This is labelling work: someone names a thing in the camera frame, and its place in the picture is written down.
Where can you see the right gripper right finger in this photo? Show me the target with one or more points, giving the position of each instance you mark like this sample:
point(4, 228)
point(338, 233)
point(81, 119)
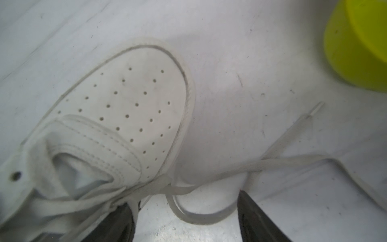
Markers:
point(255, 225)

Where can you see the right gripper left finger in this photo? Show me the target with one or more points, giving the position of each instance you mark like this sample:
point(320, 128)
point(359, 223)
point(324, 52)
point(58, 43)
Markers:
point(118, 226)

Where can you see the white sneaker with laces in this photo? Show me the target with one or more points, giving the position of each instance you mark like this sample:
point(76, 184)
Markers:
point(140, 128)

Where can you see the lime green plastic bowl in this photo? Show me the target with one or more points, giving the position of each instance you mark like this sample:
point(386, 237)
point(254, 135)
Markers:
point(355, 43)

